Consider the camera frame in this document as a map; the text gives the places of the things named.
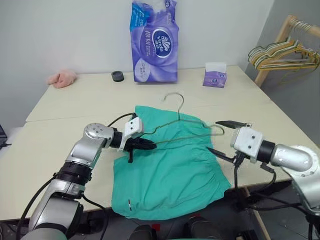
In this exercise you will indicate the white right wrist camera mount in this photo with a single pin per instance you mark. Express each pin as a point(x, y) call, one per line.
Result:
point(247, 140)

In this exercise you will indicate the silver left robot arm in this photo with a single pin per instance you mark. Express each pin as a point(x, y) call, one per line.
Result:
point(95, 132)

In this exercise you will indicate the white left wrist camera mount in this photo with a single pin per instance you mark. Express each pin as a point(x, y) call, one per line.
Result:
point(133, 126)

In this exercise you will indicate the small purple tissue box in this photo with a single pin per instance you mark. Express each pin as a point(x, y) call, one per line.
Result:
point(213, 79)

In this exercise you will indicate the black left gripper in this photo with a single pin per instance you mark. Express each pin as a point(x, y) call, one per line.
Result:
point(130, 145)

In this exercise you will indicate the purple toilet paper pack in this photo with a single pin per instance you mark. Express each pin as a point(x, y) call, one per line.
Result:
point(155, 50)

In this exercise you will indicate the dark rounded object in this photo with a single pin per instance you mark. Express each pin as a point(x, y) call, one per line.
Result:
point(202, 228)
point(142, 232)

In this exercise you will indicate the black device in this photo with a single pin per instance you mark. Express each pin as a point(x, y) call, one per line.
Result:
point(3, 137)

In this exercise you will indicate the wooden clothes rack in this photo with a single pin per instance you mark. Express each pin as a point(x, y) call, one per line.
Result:
point(285, 28)

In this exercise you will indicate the black tape roll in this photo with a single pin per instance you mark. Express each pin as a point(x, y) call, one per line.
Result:
point(117, 76)

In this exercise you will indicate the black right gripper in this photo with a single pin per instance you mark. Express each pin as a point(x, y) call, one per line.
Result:
point(240, 158)

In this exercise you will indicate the green shorts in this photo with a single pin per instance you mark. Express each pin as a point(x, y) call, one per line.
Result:
point(170, 175)

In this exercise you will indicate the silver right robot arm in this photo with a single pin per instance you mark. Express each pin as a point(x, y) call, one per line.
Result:
point(290, 155)

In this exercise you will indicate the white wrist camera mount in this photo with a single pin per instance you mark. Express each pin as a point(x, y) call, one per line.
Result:
point(247, 140)
point(133, 126)

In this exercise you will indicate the pink plush cloth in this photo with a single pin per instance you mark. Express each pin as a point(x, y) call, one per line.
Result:
point(62, 78)

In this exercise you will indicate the wooden table leg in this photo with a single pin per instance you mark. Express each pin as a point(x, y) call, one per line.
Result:
point(260, 222)

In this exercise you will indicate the small red object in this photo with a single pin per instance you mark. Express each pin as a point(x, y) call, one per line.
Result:
point(155, 227)

